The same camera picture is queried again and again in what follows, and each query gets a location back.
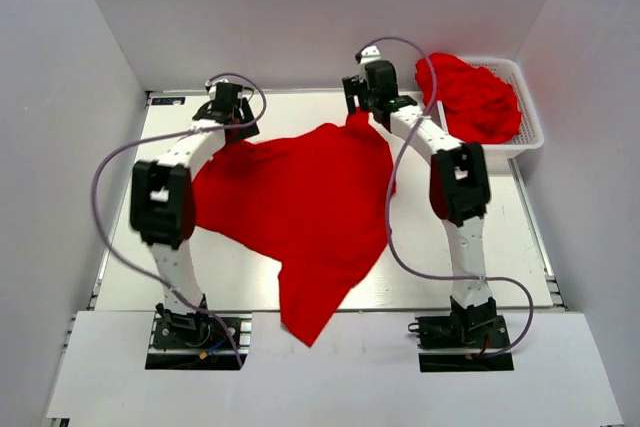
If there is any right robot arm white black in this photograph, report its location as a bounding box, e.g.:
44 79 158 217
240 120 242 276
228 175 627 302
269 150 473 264
342 54 496 346

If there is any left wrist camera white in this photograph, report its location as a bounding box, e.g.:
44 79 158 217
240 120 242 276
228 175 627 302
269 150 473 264
204 76 255 98

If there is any blue table label sticker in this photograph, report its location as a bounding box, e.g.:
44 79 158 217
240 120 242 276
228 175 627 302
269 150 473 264
151 96 186 106

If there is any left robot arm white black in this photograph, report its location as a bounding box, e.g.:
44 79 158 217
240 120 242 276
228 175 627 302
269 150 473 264
129 79 259 346

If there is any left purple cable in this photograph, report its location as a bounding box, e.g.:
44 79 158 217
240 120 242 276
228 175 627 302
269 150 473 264
89 71 269 368

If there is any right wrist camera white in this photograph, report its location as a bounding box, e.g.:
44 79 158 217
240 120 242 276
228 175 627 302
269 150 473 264
354 45 382 65

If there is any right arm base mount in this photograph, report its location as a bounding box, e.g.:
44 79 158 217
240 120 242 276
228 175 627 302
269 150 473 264
407 316 514 373

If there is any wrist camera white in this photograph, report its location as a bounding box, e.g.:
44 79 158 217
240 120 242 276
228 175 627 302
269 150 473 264
354 45 382 65
204 76 255 98

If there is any red t shirt pile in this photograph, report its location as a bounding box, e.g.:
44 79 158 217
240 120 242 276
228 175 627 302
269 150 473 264
415 53 522 144

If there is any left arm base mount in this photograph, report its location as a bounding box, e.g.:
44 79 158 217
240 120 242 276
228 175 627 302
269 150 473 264
145 311 252 371

